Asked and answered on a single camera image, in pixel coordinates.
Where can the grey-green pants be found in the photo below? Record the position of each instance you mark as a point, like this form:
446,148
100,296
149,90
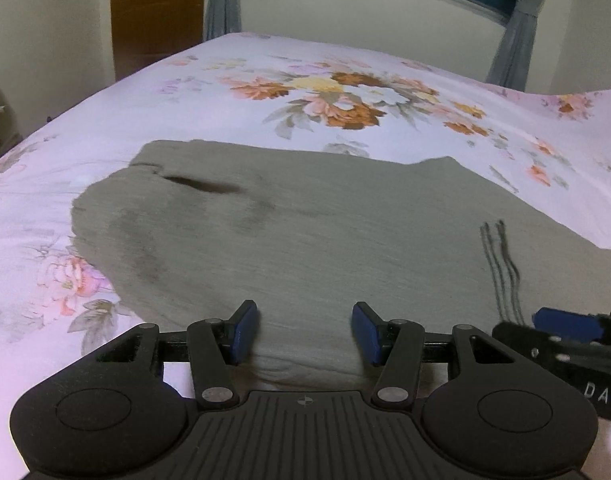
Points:
310,240

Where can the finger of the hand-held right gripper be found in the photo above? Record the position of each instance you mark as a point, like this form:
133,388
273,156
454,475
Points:
520,336
565,324

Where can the grey curtain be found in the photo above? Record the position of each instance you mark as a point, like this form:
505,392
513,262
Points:
518,45
223,5

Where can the brown wooden door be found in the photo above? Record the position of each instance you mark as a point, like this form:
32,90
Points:
155,20

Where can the wooden bedside cabinet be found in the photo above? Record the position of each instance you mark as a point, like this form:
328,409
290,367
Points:
0,115

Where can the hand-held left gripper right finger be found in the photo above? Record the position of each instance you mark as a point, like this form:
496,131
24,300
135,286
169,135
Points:
368,332

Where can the floral pink bedsheet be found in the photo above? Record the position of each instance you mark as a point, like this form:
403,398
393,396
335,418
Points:
135,110

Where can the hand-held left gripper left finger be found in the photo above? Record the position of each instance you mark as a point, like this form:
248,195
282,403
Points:
243,332

